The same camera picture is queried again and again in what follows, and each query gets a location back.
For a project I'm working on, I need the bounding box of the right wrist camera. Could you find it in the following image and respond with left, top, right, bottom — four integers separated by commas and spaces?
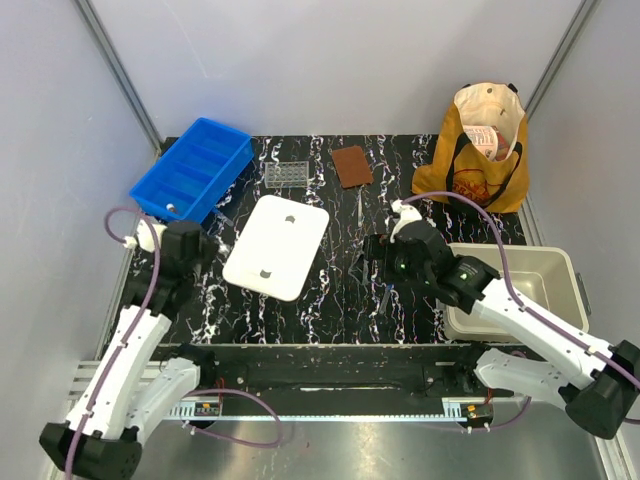
390, 200, 422, 243

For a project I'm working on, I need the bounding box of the blue divided plastic bin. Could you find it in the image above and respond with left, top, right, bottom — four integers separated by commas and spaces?
130, 118, 254, 223

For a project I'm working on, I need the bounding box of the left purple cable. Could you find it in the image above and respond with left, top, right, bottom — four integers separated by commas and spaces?
63, 207, 284, 480

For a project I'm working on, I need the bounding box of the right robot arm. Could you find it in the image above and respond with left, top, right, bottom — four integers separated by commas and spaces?
363, 221, 639, 439

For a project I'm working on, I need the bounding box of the white rectangular lid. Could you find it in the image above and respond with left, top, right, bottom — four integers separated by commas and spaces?
222, 195, 330, 302

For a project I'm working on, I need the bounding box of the clear test tube rack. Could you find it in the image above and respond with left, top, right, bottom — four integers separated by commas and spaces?
264, 161, 309, 189

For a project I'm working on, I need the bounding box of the beige plastic tub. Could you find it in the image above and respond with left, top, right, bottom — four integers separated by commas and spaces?
438, 245, 589, 343

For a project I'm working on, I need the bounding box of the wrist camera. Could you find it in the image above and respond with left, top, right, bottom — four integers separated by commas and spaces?
124, 220, 166, 253
390, 200, 422, 243

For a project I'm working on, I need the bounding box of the yellow tote bag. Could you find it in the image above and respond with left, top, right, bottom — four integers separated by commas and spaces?
411, 82, 530, 214

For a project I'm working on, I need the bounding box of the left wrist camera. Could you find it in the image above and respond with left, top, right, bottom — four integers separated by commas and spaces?
124, 220, 166, 253

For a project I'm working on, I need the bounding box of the brown scouring pad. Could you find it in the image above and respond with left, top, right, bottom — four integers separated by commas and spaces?
332, 146, 374, 189

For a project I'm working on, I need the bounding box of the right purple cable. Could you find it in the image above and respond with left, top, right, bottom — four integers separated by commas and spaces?
402, 192, 640, 431

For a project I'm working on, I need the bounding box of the purple cable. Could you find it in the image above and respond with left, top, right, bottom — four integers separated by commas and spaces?
402, 192, 640, 431
63, 207, 284, 480

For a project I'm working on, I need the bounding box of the blue capped test tube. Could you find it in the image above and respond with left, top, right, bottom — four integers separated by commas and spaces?
377, 284, 393, 317

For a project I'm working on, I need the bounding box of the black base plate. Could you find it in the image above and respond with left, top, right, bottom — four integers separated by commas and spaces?
149, 343, 516, 416

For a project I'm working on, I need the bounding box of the package in tote bag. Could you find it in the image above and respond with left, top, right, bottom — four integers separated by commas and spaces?
463, 125, 510, 162

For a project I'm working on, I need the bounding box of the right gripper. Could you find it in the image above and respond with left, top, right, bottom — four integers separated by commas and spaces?
349, 234, 433, 286

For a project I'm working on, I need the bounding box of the thin glass rod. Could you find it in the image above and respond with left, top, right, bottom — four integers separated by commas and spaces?
327, 227, 335, 263

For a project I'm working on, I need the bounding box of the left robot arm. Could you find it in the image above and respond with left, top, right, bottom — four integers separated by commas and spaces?
39, 221, 217, 479

